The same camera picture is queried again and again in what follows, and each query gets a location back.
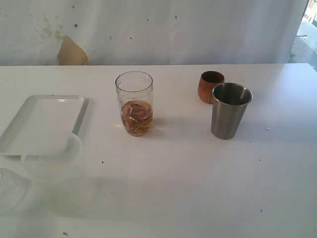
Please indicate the wooden cup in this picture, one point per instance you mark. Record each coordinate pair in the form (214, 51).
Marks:
(208, 81)

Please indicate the clear plastic shaker cup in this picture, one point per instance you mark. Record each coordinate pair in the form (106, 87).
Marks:
(135, 97)

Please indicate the white rectangular tray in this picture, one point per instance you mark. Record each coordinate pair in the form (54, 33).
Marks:
(40, 114)

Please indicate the translucent plastic container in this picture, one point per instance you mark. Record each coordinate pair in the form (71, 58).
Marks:
(53, 163)

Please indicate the stainless steel cup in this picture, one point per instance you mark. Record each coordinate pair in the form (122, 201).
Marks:
(230, 101)

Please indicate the clear plastic lid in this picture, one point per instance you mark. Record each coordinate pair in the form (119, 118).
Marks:
(13, 189)

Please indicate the brown food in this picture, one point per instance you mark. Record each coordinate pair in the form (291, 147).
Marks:
(139, 130)

